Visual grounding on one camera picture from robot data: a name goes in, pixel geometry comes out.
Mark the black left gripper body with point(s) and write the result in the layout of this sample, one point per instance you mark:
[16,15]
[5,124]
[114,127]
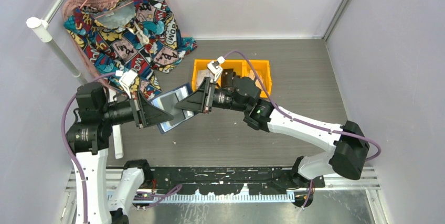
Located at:
[135,109]

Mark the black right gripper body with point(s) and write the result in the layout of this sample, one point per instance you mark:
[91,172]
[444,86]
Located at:
[216,97]

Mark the navy leather card holder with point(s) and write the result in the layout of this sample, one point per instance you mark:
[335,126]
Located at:
[167,102]

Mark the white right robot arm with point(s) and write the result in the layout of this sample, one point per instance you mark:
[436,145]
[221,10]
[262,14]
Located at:
[344,148]

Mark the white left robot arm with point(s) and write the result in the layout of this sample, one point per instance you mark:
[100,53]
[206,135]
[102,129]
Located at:
[88,145]

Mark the stack of black cards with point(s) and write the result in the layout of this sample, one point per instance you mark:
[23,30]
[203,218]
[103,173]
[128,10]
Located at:
[227,78]

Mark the yellow bin with black cards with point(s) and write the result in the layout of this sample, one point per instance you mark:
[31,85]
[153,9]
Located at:
[237,66]

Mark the yellow bin with gold cards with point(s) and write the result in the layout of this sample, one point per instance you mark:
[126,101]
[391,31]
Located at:
[263,69]

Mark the stack of gold cards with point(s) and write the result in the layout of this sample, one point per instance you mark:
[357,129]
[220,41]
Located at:
[258,80]

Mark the comic print shorts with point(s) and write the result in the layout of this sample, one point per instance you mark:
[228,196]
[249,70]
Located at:
[142,35]

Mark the silver clothes rack pole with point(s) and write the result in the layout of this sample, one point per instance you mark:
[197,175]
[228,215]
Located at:
[47,24]

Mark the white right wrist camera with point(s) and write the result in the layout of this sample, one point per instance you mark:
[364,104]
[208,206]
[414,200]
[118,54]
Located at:
[215,68]

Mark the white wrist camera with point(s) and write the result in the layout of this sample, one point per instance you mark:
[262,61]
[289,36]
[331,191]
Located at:
[126,79]
[215,68]

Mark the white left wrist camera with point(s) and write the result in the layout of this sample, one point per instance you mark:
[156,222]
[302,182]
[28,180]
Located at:
[126,79]

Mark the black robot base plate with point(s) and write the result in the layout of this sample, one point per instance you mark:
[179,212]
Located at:
[200,184]

